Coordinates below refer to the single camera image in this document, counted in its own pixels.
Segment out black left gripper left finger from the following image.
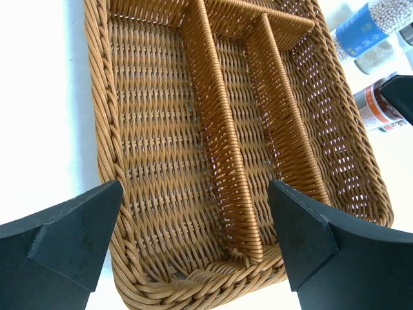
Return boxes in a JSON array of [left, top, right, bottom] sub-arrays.
[[1, 180, 123, 309]]

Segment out red label spice jar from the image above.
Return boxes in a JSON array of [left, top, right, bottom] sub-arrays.
[[354, 73, 407, 132]]

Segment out brown wicker divided basket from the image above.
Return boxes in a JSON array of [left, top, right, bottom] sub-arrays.
[[84, 1, 394, 309]]

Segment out blue label white pearl bottle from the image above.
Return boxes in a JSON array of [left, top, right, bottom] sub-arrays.
[[331, 0, 412, 62]]

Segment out grey cap salt grinder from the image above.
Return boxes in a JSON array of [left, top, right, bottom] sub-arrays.
[[354, 23, 412, 75]]

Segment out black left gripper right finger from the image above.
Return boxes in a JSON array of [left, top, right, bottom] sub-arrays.
[[267, 180, 412, 309]]

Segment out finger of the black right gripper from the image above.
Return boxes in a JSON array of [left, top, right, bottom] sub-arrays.
[[379, 74, 412, 124]]

